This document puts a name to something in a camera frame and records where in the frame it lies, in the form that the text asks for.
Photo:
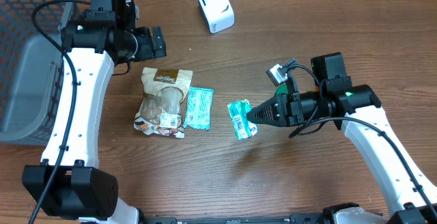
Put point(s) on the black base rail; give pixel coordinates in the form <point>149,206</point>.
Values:
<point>232,220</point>

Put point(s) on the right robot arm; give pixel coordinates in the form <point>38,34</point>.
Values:
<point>358,113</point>

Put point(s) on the teal white tissue pack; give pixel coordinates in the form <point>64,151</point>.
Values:
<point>238,110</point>

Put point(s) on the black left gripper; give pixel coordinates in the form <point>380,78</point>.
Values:
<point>144,51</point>

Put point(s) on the white barcode scanner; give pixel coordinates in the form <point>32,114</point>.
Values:
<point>218,14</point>

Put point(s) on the mint green tissue pack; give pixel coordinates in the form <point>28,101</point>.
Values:
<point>199,106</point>

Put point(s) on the green white can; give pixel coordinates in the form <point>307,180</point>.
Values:
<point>282,89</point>

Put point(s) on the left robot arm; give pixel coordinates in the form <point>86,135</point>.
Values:
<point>68,182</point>

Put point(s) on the brown white snack bag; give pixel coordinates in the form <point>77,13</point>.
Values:
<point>164,90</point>

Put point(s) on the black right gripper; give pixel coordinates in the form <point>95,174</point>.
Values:
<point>285,110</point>

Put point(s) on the dark grey plastic basket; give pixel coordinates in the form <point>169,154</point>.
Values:
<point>31,68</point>

